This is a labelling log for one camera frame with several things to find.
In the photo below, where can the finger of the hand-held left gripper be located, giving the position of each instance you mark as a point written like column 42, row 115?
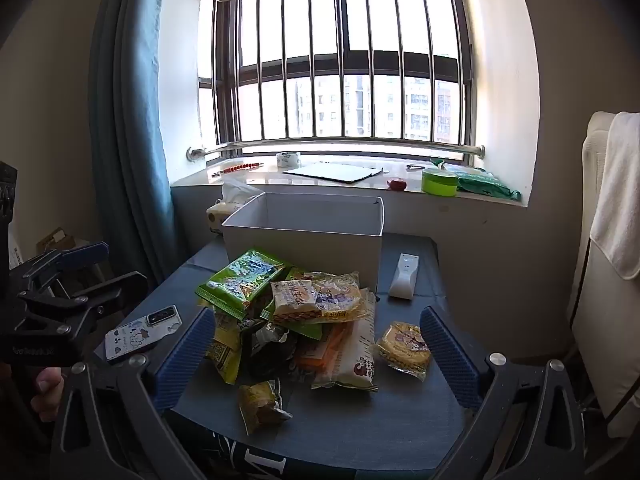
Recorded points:
column 115, row 290
column 82, row 256

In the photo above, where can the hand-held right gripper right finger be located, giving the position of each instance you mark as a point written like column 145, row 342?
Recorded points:
column 450, row 360

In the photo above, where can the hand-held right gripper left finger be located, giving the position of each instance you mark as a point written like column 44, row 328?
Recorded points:
column 185, row 355

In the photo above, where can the yellow-green snack packet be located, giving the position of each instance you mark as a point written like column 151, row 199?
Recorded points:
column 225, row 355

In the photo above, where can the round cookie packet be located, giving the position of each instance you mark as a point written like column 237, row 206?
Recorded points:
column 402, row 347

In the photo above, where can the dark silver snack packet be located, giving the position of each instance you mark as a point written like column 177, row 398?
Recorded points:
column 267, row 345

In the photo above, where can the small olive yellow snack packet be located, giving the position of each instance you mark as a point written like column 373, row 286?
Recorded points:
column 260, row 402

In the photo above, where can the green cartoon snack packet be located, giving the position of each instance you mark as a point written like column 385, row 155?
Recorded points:
column 240, row 275

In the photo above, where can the beige biscuit packet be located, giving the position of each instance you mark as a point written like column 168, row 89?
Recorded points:
column 295, row 297

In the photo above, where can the yellow cartoon snack packet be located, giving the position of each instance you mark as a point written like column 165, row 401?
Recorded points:
column 340, row 295

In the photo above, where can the white box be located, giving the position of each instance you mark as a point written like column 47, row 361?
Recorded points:
column 300, row 250

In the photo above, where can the person's left hand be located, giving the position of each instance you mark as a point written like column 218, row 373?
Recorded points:
column 47, row 392

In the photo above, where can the smartphone with cartoon case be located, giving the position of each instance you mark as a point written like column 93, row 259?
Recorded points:
column 135, row 337

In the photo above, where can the white long snack packet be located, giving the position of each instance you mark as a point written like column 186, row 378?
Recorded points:
column 357, row 355

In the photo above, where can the white remote control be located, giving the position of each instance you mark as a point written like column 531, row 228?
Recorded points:
column 404, row 275

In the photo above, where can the plain green snack packet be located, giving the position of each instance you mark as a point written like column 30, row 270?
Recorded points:
column 307, row 331

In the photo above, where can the teal curtain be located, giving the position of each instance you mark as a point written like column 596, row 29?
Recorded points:
column 130, row 135

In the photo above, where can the orange snack packet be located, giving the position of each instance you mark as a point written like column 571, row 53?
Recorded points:
column 320, row 350

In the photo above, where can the tissue pack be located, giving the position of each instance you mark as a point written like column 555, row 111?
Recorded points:
column 225, row 212

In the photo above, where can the green round container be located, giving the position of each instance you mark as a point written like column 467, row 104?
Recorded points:
column 440, row 182

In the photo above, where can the green plastic bag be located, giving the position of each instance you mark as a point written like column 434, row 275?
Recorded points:
column 487, row 185

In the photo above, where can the small red object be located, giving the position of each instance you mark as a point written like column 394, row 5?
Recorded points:
column 397, row 185

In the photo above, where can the tape roll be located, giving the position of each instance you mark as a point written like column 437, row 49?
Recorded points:
column 288, row 159

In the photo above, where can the white flat board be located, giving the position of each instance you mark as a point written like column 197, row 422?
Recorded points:
column 332, row 172

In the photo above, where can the white towel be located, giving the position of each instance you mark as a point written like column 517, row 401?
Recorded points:
column 620, row 195

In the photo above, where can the metal window guard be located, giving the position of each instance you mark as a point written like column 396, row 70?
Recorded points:
column 340, row 144

